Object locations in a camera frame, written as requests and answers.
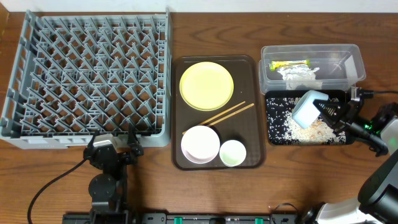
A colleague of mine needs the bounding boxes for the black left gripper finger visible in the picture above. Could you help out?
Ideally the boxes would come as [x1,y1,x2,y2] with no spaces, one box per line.
[127,124,144,156]
[86,130,100,152]

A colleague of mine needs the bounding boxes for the light blue bowl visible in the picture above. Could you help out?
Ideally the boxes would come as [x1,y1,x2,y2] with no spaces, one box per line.
[292,90,328,129]

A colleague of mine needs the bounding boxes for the white paper napkin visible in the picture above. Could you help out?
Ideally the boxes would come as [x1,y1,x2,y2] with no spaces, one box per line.
[276,64,322,90]

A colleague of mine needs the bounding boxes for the green snack wrapper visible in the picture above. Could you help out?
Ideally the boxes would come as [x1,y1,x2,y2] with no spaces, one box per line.
[270,60,310,71]

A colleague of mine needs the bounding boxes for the pale green cup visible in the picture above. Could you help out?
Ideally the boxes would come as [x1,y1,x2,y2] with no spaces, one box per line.
[219,140,247,167]

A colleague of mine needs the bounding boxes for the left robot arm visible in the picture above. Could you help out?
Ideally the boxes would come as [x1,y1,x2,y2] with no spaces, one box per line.
[83,126,144,223]

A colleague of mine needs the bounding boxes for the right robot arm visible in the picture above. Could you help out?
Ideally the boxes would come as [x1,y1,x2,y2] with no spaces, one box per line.
[300,100,397,223]

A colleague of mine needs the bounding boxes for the clear plastic waste bin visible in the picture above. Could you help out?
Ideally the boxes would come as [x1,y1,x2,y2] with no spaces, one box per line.
[259,44,366,94]

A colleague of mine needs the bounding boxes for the black waste tray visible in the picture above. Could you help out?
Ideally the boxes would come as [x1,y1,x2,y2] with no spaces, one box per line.
[264,89,356,146]

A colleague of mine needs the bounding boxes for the spilled rice pile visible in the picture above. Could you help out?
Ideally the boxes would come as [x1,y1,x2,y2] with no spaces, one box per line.
[267,96,346,145]

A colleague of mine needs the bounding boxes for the pink white bowl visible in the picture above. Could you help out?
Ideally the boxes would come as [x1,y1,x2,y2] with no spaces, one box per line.
[181,126,220,164]

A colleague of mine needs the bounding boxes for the grey plastic dish rack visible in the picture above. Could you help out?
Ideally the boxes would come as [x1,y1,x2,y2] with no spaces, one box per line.
[1,11,172,149]

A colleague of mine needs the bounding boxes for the lower wooden chopstick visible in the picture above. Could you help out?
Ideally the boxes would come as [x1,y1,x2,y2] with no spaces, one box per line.
[206,103,255,127]

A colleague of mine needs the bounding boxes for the wooden chopstick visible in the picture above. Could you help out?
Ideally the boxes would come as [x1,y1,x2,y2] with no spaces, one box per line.
[206,103,255,127]
[197,101,246,125]

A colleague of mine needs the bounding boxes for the brown serving tray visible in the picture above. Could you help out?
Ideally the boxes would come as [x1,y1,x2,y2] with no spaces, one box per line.
[171,55,266,171]

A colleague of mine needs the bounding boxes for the upper wooden chopstick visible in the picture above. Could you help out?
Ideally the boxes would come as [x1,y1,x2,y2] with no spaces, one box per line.
[197,101,246,125]

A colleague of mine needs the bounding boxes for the yellow round plate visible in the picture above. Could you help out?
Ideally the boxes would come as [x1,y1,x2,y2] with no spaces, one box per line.
[179,62,234,111]

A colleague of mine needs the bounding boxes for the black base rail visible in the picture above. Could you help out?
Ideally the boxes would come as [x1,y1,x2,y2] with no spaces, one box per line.
[62,213,297,224]

